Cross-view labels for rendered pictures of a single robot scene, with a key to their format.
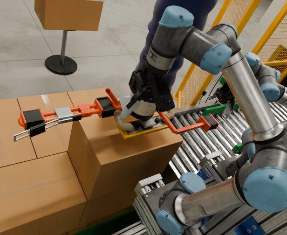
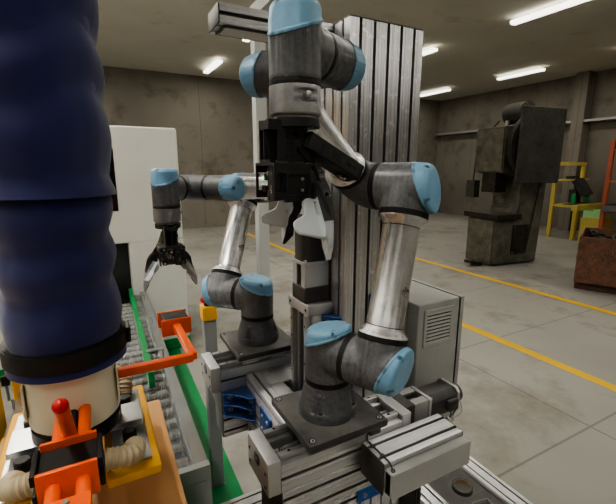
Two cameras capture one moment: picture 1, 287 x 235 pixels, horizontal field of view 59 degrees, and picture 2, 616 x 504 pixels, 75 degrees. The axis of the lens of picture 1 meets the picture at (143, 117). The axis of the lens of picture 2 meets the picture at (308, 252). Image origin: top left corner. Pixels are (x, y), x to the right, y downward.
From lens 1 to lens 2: 84 cm
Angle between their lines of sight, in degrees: 67
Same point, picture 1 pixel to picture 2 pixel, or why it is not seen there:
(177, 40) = (330, 43)
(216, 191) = (399, 253)
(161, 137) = not seen: hidden behind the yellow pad
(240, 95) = (330, 133)
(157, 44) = (311, 64)
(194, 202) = (395, 299)
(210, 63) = (362, 63)
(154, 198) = (316, 430)
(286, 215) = not seen: hidden behind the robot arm
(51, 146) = not seen: outside the picture
